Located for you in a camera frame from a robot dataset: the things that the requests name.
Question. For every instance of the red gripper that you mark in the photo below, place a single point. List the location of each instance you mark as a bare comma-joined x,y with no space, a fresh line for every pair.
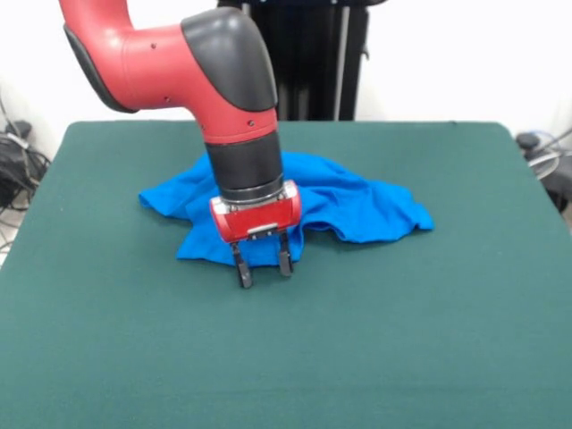
254,221

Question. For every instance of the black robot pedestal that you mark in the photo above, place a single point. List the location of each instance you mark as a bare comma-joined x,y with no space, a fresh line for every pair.
322,58

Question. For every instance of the blue shirt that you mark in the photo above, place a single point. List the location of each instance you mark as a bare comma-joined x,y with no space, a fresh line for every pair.
357,205

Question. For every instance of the dark green table cloth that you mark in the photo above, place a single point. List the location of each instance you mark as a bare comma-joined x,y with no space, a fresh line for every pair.
134,348

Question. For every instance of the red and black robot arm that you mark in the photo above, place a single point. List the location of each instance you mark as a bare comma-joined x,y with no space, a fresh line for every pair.
179,67

